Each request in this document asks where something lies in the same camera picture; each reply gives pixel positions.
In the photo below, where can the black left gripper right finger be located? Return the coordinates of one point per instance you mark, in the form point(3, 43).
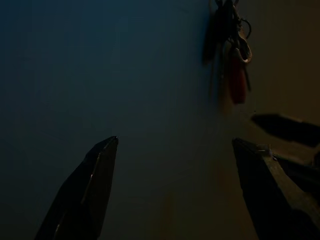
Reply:
point(270, 200)

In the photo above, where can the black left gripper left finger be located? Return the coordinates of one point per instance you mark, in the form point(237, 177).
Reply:
point(82, 200)

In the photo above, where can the key bunch with red tag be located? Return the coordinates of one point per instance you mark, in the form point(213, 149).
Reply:
point(237, 82)

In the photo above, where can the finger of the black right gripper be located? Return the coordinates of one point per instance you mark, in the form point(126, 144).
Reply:
point(282, 126)
point(307, 182)

